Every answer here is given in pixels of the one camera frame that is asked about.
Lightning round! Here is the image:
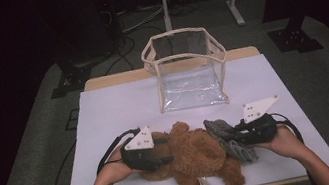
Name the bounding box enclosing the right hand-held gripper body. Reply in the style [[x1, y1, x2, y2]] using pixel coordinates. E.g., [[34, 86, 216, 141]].
[[234, 94, 286, 147]]

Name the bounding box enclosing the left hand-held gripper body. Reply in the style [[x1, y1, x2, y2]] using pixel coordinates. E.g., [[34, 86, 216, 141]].
[[117, 123, 166, 177]]

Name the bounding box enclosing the grey furry toy garment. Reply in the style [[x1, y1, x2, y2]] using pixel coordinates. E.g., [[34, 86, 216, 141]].
[[203, 111, 260, 170]]

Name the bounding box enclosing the brown teddy bear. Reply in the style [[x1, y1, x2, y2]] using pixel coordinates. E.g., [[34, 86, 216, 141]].
[[132, 111, 247, 185]]

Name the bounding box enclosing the transparent bag with beige trim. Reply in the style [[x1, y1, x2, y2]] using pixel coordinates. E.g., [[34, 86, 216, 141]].
[[137, 21, 235, 117]]

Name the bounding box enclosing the person's left hand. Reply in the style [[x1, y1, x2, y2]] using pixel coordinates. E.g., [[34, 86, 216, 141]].
[[92, 144, 136, 185]]

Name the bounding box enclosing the person's right hand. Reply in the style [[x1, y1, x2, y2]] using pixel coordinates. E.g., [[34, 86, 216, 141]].
[[253, 122, 304, 167]]

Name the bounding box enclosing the wooden table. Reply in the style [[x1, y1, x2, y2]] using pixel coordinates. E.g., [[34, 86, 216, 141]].
[[42, 34, 329, 185]]

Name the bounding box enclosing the black stand base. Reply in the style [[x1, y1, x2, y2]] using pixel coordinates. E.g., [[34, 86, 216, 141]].
[[265, 12, 325, 58], [46, 63, 95, 99]]

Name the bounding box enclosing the left hand-held gripper black cable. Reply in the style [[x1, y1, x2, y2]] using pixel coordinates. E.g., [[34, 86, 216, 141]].
[[90, 127, 149, 176]]

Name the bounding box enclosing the hand-held gripper black cable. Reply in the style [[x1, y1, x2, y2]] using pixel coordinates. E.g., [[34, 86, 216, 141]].
[[271, 108, 306, 149], [90, 127, 149, 176]]

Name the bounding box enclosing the right hand-held gripper black cable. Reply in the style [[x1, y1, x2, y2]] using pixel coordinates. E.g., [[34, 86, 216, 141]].
[[271, 108, 306, 149]]

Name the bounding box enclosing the black looped floor cable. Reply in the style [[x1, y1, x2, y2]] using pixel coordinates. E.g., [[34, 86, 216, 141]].
[[98, 35, 142, 77]]

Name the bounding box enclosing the grey floor cable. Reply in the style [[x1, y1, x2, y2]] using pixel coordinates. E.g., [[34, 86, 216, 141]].
[[118, 4, 168, 35]]

